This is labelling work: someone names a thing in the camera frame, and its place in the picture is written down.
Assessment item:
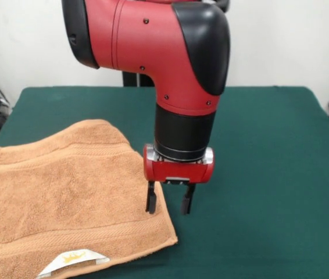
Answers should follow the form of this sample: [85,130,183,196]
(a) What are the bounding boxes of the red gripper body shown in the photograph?
[142,144,215,185]

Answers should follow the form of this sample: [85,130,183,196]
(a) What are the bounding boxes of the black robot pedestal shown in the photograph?
[122,0,231,88]

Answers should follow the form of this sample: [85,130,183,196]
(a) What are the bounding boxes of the dark green table cloth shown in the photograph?
[0,85,329,279]

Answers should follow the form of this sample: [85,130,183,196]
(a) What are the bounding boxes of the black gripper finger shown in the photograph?
[145,181,157,215]
[180,184,197,216]

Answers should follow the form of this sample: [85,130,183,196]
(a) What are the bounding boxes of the tan terry towel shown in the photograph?
[0,118,179,279]

